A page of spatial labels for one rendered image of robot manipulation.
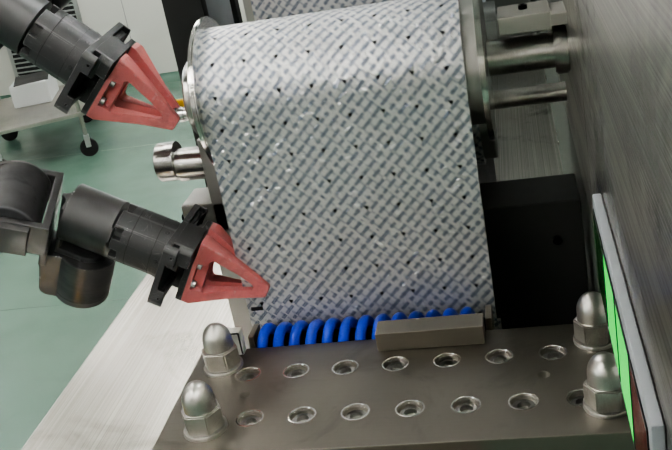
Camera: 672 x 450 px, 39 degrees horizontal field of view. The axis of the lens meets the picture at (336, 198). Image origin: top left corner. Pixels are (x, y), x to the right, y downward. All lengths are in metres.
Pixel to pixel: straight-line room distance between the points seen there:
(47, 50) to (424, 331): 0.42
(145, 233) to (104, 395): 0.32
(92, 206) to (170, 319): 0.41
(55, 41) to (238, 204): 0.22
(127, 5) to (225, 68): 6.07
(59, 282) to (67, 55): 0.23
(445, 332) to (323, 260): 0.14
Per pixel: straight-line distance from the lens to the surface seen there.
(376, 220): 0.87
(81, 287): 0.97
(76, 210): 0.92
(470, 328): 0.84
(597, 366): 0.74
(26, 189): 0.93
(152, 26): 6.90
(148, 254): 0.91
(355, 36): 0.84
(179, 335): 1.26
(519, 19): 0.85
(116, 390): 1.18
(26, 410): 3.12
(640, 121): 0.38
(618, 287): 0.52
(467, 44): 0.83
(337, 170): 0.86
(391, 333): 0.85
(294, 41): 0.85
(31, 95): 5.91
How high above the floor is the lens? 1.47
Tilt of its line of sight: 21 degrees down
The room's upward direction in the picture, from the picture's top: 11 degrees counter-clockwise
